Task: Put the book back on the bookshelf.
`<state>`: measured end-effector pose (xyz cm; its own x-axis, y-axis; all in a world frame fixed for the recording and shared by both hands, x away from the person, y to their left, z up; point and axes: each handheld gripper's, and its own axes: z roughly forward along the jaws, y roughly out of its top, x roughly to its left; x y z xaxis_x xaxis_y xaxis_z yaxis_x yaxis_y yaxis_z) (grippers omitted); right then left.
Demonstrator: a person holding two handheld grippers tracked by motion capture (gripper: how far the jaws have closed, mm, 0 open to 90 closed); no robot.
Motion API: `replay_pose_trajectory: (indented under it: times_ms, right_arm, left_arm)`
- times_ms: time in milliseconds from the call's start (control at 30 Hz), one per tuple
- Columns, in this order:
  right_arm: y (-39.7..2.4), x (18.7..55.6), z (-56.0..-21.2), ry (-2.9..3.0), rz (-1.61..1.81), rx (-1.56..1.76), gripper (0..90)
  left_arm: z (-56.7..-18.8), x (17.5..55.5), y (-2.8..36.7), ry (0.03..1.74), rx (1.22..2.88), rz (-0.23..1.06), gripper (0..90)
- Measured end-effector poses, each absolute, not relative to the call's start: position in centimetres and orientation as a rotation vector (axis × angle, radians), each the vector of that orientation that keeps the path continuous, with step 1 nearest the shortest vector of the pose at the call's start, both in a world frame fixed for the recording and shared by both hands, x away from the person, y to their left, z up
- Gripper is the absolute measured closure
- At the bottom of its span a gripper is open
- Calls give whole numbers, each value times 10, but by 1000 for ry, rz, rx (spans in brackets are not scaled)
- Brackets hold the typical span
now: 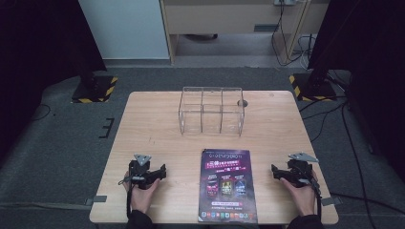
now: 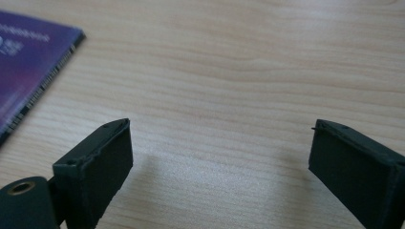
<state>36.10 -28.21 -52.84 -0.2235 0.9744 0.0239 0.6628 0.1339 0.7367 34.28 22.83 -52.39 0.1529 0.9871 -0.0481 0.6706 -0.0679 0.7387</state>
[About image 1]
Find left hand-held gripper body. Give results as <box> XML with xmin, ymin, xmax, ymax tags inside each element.
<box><xmin>128</xmin><ymin>154</ymin><xmax>155</xmax><ymax>191</ymax></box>

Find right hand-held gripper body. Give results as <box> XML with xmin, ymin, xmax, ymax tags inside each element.
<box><xmin>284</xmin><ymin>152</ymin><xmax>320</xmax><ymax>189</ymax></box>

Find person's left hand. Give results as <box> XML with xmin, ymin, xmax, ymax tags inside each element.
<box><xmin>122</xmin><ymin>171</ymin><xmax>161</xmax><ymax>215</ymax></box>

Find person's right hand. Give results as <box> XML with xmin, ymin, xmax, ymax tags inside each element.
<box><xmin>279</xmin><ymin>172</ymin><xmax>318</xmax><ymax>218</ymax></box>

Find grey tape piece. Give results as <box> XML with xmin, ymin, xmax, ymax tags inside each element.
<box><xmin>320</xmin><ymin>196</ymin><xmax>344</xmax><ymax>207</ymax></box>
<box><xmin>83</xmin><ymin>195</ymin><xmax>108</xmax><ymax>207</ymax></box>

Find purple printed magazine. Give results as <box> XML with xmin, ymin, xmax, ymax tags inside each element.
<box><xmin>197</xmin><ymin>148</ymin><xmax>259</xmax><ymax>224</ymax></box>

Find clear acrylic divided box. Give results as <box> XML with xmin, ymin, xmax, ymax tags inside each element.
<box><xmin>178</xmin><ymin>86</ymin><xmax>246</xmax><ymax>137</ymax></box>

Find black stand base striped edge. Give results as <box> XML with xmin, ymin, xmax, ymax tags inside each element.
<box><xmin>71</xmin><ymin>74</ymin><xmax>119</xmax><ymax>104</ymax></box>
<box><xmin>288</xmin><ymin>73</ymin><xmax>338</xmax><ymax>102</ymax></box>

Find black curtain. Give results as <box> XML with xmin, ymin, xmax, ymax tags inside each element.
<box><xmin>0</xmin><ymin>0</ymin><xmax>108</xmax><ymax>160</ymax></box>
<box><xmin>307</xmin><ymin>0</ymin><xmax>405</xmax><ymax>175</ymax></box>

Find white cabinet panel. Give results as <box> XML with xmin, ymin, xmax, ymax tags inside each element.
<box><xmin>77</xmin><ymin>0</ymin><xmax>170</xmax><ymax>60</ymax></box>

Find light wooden desk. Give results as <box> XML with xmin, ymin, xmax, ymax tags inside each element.
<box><xmin>159</xmin><ymin>0</ymin><xmax>331</xmax><ymax>66</ymax></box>

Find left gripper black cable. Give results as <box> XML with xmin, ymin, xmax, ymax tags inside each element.
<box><xmin>117</xmin><ymin>175</ymin><xmax>134</xmax><ymax>221</ymax></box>

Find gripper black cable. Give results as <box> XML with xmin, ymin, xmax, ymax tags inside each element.
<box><xmin>299</xmin><ymin>177</ymin><xmax>323</xmax><ymax>221</ymax></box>
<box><xmin>117</xmin><ymin>175</ymin><xmax>134</xmax><ymax>221</ymax></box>

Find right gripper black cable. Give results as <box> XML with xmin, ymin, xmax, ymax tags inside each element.
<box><xmin>299</xmin><ymin>177</ymin><xmax>323</xmax><ymax>221</ymax></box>

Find long black floor cable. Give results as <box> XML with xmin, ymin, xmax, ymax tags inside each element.
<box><xmin>341</xmin><ymin>100</ymin><xmax>372</xmax><ymax>229</ymax></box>

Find thin black floor cable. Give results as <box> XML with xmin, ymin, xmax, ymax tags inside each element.
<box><xmin>31</xmin><ymin>103</ymin><xmax>52</xmax><ymax>122</ymax></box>

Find black hanging cables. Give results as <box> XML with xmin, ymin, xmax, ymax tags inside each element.
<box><xmin>270</xmin><ymin>0</ymin><xmax>317</xmax><ymax>70</ymax></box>

